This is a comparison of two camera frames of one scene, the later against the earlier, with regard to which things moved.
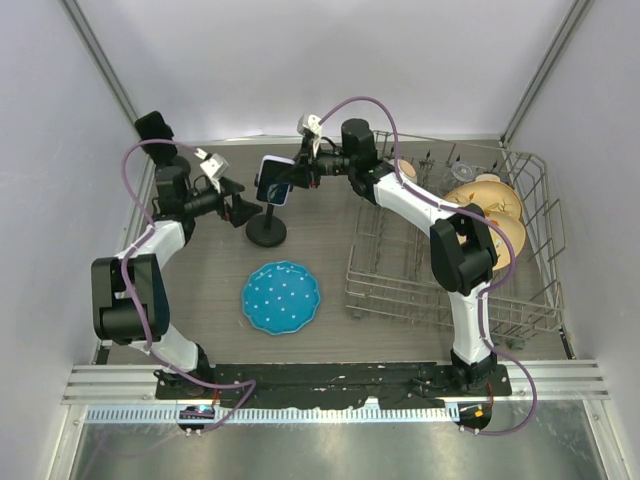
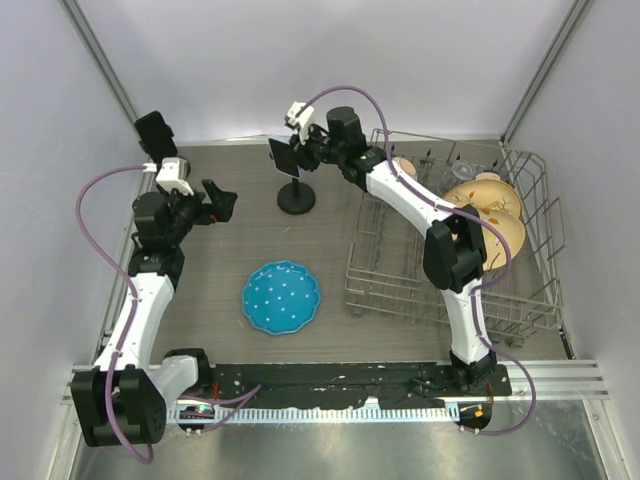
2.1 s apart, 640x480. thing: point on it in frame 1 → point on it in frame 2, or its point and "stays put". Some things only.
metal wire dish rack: [390, 270] stays put
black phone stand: [267, 230] → [296, 198]
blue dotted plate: [281, 297] stays put
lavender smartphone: [268, 189] → [284, 157]
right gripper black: [301, 176] → [303, 156]
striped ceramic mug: [407, 170] stays put
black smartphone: [152, 126] stays put
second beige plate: [491, 195] stays put
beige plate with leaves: [516, 230] stays put
